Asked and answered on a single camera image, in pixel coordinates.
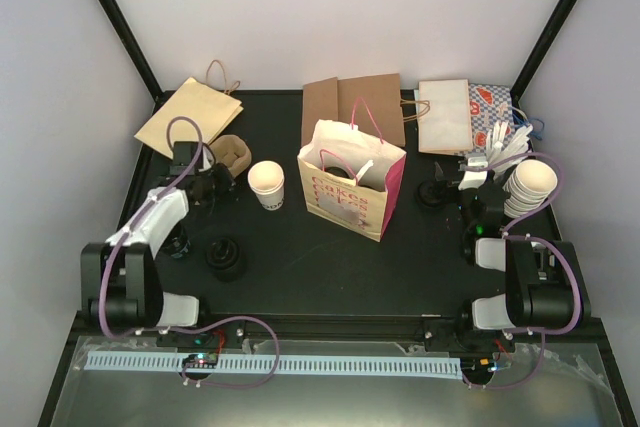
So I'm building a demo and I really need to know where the black cup lid stack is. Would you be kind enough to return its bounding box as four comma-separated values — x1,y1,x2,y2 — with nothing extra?
415,181,451,209

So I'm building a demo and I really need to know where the brown kraft paper bag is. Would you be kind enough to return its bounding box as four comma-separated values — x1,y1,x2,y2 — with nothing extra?
301,73,406,147

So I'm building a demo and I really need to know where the stack of paper cups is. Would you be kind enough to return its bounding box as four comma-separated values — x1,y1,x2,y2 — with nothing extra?
503,159,558,219

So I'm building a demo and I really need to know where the stack of black lids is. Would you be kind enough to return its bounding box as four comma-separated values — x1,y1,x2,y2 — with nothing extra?
205,236,247,282

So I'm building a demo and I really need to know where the brown pulp cup carrier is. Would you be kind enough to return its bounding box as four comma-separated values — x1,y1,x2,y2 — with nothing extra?
209,135,252,178

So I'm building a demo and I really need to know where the cake print paper bag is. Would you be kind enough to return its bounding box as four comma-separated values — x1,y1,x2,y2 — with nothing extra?
297,118,406,242

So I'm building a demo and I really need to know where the white plastic cutlery bunch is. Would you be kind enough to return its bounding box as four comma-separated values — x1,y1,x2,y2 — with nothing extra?
485,121,533,174

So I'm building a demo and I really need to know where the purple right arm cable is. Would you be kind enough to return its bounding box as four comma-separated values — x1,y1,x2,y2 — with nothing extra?
490,153,583,388

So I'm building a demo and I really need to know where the tan paper bag with handles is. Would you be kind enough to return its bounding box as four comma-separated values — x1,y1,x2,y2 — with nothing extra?
134,59,243,159

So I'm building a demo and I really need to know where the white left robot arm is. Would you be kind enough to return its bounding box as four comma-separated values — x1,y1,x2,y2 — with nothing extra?
80,141,251,346

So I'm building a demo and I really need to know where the white paper coffee cup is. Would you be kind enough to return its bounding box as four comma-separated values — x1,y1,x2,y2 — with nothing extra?
248,160,285,211

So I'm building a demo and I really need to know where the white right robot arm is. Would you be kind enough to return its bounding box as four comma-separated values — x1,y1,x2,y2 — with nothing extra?
416,152,591,350

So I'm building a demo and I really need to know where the white perforated front rail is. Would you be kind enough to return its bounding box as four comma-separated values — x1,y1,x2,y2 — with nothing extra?
84,351,462,380

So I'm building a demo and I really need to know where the white paper bag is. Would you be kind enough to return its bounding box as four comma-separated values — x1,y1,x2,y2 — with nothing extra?
400,79,473,155

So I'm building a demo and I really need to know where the red blue patterned bag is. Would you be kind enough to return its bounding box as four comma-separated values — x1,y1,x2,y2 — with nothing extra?
469,83,545,153

